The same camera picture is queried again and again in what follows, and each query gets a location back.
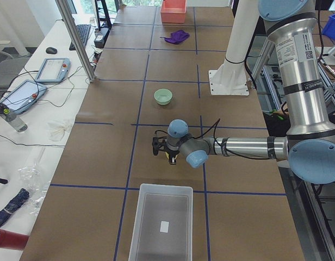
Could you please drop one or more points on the white crumpled tissue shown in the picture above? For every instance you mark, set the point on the white crumpled tissue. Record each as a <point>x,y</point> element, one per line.
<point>58,129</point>

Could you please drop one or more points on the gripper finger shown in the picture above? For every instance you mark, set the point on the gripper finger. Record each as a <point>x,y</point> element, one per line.
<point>172,161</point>

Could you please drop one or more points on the upper blue teach pendant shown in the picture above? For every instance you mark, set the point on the upper blue teach pendant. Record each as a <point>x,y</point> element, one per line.
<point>53,70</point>

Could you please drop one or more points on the red cylindrical bottle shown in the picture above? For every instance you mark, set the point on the red cylindrical bottle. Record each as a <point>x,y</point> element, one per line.
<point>12,241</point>

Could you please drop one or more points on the grey office chair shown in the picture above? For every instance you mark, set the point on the grey office chair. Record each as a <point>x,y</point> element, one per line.
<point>10,67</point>

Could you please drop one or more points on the lower blue teach pendant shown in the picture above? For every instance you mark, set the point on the lower blue teach pendant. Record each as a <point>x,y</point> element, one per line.
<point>24,96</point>

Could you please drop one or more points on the clear plastic storage bin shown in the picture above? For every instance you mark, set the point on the clear plastic storage bin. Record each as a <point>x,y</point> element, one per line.
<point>163,226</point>

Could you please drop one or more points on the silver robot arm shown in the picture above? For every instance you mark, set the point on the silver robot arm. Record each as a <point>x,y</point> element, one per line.
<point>309,145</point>

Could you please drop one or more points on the blue storage crate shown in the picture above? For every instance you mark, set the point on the blue storage crate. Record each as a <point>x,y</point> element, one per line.
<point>329,28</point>

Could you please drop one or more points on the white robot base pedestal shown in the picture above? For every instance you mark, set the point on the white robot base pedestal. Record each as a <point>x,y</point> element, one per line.
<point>230,78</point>

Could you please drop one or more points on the blue teach pendant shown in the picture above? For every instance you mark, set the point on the blue teach pendant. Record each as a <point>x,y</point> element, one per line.
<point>24,96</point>
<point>53,70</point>

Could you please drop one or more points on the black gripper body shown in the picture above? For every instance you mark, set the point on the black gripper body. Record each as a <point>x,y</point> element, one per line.
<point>172,154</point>

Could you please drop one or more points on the light green ceramic bowl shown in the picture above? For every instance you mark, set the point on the light green ceramic bowl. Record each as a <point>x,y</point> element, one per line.
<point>163,96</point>

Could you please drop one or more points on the aluminium frame post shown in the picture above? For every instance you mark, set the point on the aluminium frame post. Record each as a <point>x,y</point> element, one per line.
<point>75,38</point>

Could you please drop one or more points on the clear water bottle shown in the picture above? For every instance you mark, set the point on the clear water bottle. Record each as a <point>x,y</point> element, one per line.
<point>12,118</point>

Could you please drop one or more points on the crumpled clear plastic wrap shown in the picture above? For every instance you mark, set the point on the crumpled clear plastic wrap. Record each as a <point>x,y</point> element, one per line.
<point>34,182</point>

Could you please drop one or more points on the folded dark blue umbrella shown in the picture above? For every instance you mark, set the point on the folded dark blue umbrella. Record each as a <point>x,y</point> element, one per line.
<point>13,205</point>

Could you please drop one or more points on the black power box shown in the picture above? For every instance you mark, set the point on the black power box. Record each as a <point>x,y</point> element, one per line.
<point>101,37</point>

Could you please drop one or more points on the black computer mouse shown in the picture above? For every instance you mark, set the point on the black computer mouse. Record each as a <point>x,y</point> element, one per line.
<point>51,50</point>

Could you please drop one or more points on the black keyboard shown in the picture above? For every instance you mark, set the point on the black keyboard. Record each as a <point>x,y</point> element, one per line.
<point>83,31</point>

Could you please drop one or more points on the purple microfiber cloth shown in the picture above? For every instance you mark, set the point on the purple microfiber cloth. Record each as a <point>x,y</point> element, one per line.
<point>176,37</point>

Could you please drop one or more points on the pink plastic box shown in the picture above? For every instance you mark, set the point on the pink plastic box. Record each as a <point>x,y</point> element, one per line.
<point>173,11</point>

